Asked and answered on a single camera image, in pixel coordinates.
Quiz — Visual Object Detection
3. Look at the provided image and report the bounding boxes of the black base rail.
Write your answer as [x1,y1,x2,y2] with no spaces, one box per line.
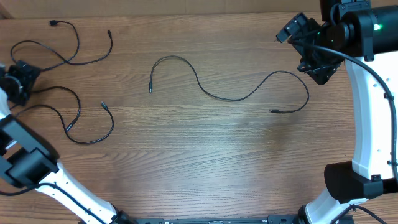
[135,215,305,224]

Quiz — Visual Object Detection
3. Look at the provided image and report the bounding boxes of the black USB cable bundle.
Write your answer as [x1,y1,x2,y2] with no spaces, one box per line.
[148,55,310,114]

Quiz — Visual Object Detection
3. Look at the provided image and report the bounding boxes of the separated black USB cable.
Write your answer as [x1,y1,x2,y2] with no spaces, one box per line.
[9,19,113,72]

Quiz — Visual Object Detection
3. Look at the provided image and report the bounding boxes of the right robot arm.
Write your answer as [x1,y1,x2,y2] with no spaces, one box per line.
[288,1,397,223]

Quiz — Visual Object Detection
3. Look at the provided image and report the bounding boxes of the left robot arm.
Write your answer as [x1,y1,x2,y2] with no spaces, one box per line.
[1,61,136,223]

